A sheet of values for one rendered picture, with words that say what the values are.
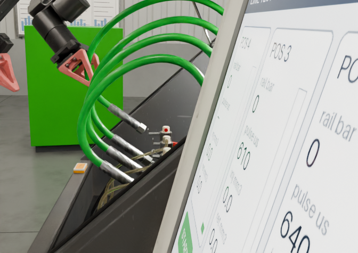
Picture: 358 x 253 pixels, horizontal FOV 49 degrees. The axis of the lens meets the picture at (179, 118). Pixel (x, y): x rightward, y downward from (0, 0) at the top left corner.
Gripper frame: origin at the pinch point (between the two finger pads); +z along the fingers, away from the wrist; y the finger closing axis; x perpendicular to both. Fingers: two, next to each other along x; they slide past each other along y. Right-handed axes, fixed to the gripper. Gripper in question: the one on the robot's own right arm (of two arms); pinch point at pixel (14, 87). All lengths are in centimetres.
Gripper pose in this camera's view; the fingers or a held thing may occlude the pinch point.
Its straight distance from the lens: 81.3
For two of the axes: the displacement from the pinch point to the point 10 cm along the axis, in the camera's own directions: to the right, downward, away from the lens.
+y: 7.0, -6.5, -3.0
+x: 2.0, -2.2, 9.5
